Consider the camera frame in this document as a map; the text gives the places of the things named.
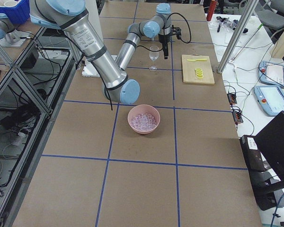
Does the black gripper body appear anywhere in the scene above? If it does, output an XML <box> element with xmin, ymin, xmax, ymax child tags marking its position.
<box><xmin>158</xmin><ymin>33</ymin><xmax>172</xmax><ymax>44</ymax></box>

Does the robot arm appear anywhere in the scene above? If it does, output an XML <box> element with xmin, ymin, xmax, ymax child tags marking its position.
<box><xmin>29</xmin><ymin>0</ymin><xmax>172</xmax><ymax>104</ymax></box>
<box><xmin>0</xmin><ymin>13</ymin><xmax>20</xmax><ymax>44</ymax></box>

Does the clear wine glass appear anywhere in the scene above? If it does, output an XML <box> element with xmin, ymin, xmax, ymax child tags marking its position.
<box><xmin>149</xmin><ymin>45</ymin><xmax>160</xmax><ymax>71</ymax></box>

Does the pile of clear ice cubes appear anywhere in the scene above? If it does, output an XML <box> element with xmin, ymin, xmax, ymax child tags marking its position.
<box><xmin>130</xmin><ymin>113</ymin><xmax>157</xmax><ymax>131</ymax></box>

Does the bamboo cutting board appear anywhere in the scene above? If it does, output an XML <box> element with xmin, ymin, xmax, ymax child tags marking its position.
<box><xmin>181</xmin><ymin>54</ymin><xmax>215</xmax><ymax>85</ymax></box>

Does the yellow plastic knife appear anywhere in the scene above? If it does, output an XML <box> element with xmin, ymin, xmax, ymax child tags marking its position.
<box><xmin>187</xmin><ymin>58</ymin><xmax>207</xmax><ymax>62</ymax></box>

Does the red bottle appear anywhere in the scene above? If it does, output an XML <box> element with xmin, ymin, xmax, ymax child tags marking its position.
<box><xmin>206</xmin><ymin>0</ymin><xmax>217</xmax><ymax>21</ymax></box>

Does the clear plastic bag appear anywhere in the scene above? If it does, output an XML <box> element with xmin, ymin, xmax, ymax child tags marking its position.
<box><xmin>208</xmin><ymin>16</ymin><xmax>239</xmax><ymax>33</ymax></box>

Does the pink bowl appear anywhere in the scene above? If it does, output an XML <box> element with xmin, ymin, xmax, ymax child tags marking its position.
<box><xmin>127</xmin><ymin>105</ymin><xmax>160</xmax><ymax>134</ymax></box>

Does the grey teach pendant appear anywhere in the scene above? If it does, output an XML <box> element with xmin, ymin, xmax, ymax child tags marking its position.
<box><xmin>253</xmin><ymin>85</ymin><xmax>284</xmax><ymax>116</ymax></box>
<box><xmin>258</xmin><ymin>61</ymin><xmax>284</xmax><ymax>88</ymax></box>

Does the grey office chair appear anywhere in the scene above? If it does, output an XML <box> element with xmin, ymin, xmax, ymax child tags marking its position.
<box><xmin>257</xmin><ymin>0</ymin><xmax>284</xmax><ymax>38</ymax></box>

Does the black monitor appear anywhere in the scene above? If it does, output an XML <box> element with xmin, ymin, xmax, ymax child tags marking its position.
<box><xmin>254</xmin><ymin>111</ymin><xmax>284</xmax><ymax>180</ymax></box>

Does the blue plastic crate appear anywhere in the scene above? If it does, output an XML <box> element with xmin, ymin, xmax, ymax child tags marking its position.
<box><xmin>0</xmin><ymin>0</ymin><xmax>30</xmax><ymax>24</ymax></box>

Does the black box device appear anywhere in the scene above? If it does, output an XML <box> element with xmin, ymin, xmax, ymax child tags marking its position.
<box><xmin>240</xmin><ymin>135</ymin><xmax>271</xmax><ymax>172</ymax></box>

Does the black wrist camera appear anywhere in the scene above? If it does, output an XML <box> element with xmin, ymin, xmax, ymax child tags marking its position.
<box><xmin>172</xmin><ymin>27</ymin><xmax>182</xmax><ymax>40</ymax></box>

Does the black camera cable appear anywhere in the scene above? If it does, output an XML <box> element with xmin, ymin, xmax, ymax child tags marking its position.
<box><xmin>168</xmin><ymin>12</ymin><xmax>192</xmax><ymax>44</ymax></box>

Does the green handled reacher grabber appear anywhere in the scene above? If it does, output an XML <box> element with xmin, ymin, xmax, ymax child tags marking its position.
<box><xmin>229</xmin><ymin>23</ymin><xmax>263</xmax><ymax>64</ymax></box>

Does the aluminium frame post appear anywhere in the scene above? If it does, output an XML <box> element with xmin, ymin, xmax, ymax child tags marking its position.
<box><xmin>217</xmin><ymin>0</ymin><xmax>258</xmax><ymax>74</ymax></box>

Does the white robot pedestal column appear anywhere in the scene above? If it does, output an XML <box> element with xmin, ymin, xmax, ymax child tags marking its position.
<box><xmin>80</xmin><ymin>0</ymin><xmax>106</xmax><ymax>61</ymax></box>

